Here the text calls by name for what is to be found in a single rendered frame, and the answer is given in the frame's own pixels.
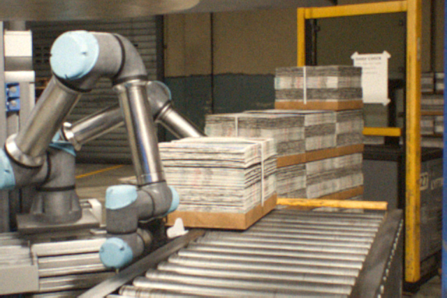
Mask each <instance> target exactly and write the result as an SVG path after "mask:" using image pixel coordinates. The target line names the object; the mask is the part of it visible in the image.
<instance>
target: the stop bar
mask: <svg viewBox="0 0 447 298"><path fill-rule="evenodd" d="M277 204H284V205H300V206H317V207H333V208H349V209H381V210H388V202H368V201H350V200H316V199H299V198H277Z"/></svg>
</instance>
